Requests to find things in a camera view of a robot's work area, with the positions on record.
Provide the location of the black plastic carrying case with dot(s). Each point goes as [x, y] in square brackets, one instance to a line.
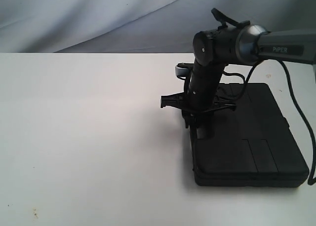
[251, 146]

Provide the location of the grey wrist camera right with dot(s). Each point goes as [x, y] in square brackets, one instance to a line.
[183, 69]

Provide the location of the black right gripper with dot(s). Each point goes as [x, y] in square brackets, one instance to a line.
[198, 97]

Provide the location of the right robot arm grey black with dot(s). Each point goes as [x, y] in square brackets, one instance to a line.
[237, 43]

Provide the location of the grey fabric backdrop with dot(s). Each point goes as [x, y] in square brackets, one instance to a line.
[134, 26]

